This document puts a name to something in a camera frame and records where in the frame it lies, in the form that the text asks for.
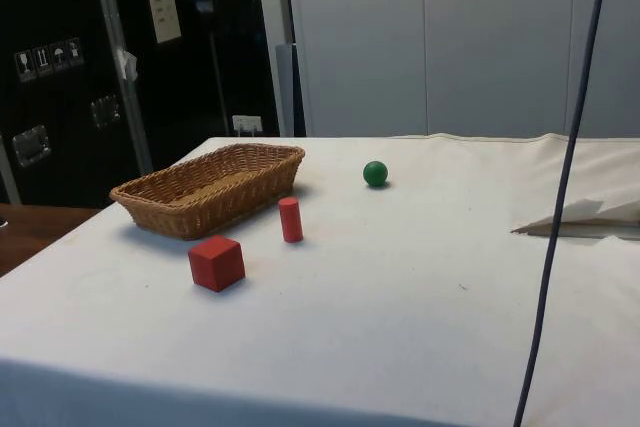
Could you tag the green ball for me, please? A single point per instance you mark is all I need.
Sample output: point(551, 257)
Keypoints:
point(375, 173)

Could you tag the wicker basket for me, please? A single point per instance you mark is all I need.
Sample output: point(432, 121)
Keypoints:
point(210, 192)

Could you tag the black cabinet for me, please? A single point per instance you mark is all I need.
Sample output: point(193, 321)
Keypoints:
point(60, 137)

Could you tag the red cube block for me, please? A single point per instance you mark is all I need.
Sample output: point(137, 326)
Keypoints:
point(216, 263)

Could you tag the red cylinder block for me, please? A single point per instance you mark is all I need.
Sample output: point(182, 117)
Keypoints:
point(290, 221)

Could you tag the pale grey locker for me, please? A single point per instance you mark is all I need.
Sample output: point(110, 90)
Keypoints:
point(490, 47)

